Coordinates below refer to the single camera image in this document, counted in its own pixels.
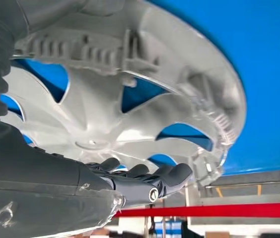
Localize blue metal shelf rack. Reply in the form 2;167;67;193
0;0;280;177

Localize red barrier belt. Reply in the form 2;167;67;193
114;202;280;220

